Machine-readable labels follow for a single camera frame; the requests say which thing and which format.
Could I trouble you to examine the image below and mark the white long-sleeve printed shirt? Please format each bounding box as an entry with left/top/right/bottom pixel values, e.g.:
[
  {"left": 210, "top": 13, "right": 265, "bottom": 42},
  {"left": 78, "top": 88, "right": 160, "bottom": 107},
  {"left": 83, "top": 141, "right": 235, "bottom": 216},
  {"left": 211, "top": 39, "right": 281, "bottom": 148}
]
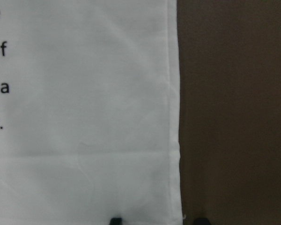
[{"left": 0, "top": 0, "right": 183, "bottom": 225}]

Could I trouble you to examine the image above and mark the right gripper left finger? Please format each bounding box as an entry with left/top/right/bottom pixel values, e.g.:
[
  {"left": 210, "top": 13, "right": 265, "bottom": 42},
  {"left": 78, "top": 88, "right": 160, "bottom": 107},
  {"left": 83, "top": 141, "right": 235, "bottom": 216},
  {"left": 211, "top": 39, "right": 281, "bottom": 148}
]
[{"left": 110, "top": 217, "right": 123, "bottom": 225}]

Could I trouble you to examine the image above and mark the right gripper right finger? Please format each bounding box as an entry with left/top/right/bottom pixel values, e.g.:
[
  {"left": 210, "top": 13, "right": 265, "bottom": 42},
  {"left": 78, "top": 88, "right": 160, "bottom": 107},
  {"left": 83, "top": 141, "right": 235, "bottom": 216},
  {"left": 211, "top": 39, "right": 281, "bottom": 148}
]
[{"left": 192, "top": 217, "right": 211, "bottom": 225}]

